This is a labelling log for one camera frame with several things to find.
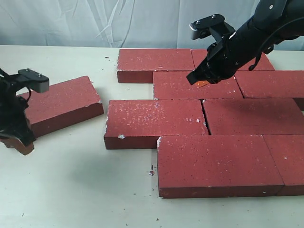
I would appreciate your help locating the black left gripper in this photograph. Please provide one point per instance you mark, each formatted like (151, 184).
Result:
(15, 130)

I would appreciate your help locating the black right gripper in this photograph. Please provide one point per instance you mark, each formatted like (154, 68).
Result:
(223, 61)

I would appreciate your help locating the red brick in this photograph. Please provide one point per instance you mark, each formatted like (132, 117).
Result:
(138, 124)
(65, 104)
(288, 154)
(215, 167)
(135, 65)
(264, 64)
(174, 85)

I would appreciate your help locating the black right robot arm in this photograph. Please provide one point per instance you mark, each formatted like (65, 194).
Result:
(273, 22)

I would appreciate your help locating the red brick third row right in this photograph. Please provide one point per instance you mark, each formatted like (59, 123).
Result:
(264, 116)

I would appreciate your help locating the red brick second row right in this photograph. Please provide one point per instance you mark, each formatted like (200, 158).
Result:
(272, 84)

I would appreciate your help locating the white backdrop cloth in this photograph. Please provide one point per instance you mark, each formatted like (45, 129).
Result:
(114, 23)

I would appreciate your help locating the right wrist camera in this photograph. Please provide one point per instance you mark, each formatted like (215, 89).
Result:
(213, 25)

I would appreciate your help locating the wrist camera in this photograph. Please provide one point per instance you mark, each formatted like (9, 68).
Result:
(34, 80)
(213, 25)

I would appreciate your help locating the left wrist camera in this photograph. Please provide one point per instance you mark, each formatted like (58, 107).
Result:
(34, 80)

